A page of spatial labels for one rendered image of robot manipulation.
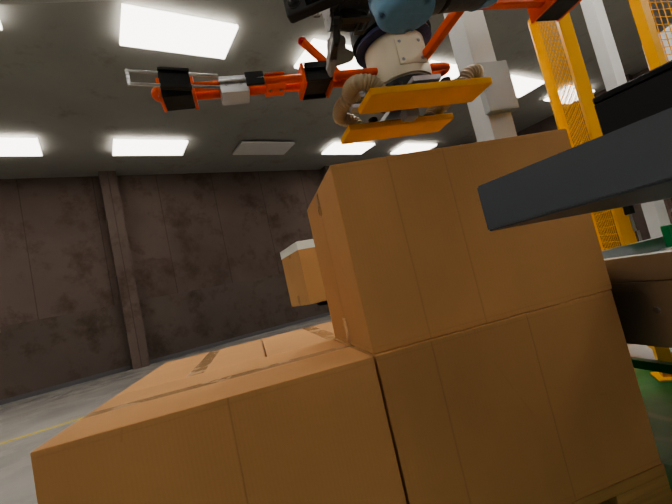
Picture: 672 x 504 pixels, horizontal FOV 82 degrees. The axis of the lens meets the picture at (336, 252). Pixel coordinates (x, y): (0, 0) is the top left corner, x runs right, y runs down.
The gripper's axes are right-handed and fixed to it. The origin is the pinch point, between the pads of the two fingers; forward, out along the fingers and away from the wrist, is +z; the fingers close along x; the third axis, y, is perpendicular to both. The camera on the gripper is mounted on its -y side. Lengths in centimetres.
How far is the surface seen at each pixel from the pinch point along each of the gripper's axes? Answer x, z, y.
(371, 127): -12.7, 18.5, 16.1
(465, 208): -44.2, -6.2, 22.4
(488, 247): -54, -6, 25
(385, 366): -72, -6, -4
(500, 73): 45, 100, 140
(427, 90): -12.9, -0.1, 24.5
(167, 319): -44, 795, -185
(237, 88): -2.1, 10.8, -19.5
